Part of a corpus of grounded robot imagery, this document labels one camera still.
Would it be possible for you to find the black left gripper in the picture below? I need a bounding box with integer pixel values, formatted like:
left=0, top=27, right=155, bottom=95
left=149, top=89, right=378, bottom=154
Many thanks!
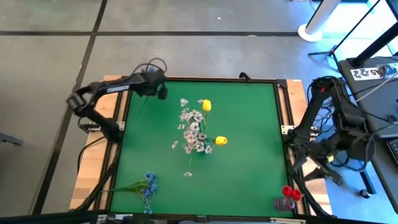
left=136, top=70, right=169, bottom=101

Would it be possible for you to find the white flower bunch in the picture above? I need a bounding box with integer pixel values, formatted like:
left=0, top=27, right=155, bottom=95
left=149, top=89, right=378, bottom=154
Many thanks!
left=178, top=98, right=205, bottom=133
left=171, top=130, right=215, bottom=178

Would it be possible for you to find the yellow tulip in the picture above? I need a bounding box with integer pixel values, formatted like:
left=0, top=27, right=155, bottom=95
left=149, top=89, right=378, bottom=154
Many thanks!
left=200, top=99, right=213, bottom=133
left=211, top=135, right=228, bottom=146

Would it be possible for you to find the purple glass vase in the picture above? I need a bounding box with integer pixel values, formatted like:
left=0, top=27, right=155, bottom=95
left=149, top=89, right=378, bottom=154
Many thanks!
left=273, top=196, right=296, bottom=212

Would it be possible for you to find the black keyboard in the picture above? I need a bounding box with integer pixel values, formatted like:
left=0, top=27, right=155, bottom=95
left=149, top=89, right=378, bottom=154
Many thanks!
left=387, top=138, right=398, bottom=166

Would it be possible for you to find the dark office desk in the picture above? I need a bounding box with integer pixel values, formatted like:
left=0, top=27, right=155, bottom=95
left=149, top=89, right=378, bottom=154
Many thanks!
left=338, top=55, right=398, bottom=214

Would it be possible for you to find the white printed label sheet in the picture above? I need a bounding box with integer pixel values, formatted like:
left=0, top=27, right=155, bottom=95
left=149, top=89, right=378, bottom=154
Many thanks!
left=350, top=67, right=389, bottom=81

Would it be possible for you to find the blue flower bunch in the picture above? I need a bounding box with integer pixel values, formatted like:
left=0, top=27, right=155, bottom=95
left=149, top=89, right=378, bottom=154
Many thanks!
left=101, top=171, right=159, bottom=215

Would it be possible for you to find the black light stand tripod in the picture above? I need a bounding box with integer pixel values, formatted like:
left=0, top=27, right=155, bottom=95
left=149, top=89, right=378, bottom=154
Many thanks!
left=307, top=0, right=385, bottom=68

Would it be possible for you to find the white floor stand base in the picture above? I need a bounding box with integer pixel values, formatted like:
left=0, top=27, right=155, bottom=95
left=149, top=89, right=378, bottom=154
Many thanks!
left=297, top=0, right=343, bottom=43

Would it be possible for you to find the black rim handle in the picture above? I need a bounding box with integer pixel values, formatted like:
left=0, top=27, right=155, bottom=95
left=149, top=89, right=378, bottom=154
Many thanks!
left=238, top=71, right=253, bottom=83

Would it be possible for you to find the black overhead frame beam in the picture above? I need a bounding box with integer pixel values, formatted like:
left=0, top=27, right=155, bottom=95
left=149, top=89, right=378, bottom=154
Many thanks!
left=0, top=210, right=398, bottom=224

